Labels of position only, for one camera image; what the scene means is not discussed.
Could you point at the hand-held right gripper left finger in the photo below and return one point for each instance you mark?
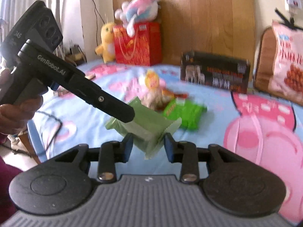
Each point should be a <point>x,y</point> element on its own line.
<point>129,147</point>

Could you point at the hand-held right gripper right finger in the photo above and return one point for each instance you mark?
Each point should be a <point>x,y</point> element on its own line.
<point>168,147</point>

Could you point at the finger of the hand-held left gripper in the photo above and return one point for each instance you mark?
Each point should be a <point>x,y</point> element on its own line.
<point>106,101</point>

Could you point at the light green snack packet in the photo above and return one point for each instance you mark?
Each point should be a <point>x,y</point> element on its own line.
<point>146,127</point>

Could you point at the bright green snack packet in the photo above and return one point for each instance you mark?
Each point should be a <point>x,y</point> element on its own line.
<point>189,115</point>

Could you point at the yellow-edged clear nut packet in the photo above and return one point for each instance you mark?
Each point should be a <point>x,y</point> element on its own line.
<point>153,100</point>

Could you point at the person's left hand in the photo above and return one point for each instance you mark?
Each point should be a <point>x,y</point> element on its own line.
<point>16,115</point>

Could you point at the printed blue pink blanket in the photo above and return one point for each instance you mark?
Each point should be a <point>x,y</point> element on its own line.
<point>94,113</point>

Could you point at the small dark box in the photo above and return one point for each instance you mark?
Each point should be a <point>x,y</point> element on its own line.
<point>77,54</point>

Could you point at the yellow plush duck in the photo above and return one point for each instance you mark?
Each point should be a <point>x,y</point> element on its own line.
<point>106,45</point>

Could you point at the white curtain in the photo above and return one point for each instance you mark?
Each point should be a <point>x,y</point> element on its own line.
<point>66,4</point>

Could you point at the red gift bag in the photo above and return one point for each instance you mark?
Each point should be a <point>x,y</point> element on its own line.
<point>142,47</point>

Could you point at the black printed box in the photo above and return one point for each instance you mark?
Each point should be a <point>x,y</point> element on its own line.
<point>213,71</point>

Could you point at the pastel plush toy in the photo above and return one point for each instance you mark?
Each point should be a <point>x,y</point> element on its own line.
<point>139,7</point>

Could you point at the person's maroon clothing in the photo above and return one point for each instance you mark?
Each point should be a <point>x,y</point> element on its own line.
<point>9,182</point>

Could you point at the brown seat cushion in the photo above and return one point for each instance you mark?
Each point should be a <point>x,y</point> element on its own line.
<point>262,63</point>

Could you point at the wooden headboard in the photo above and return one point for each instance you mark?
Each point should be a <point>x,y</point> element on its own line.
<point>201,16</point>

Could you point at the large pink snack bag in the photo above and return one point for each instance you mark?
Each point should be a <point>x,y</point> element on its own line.
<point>288,63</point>

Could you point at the black tape strip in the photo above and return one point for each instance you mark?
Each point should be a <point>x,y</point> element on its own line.
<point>285,19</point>

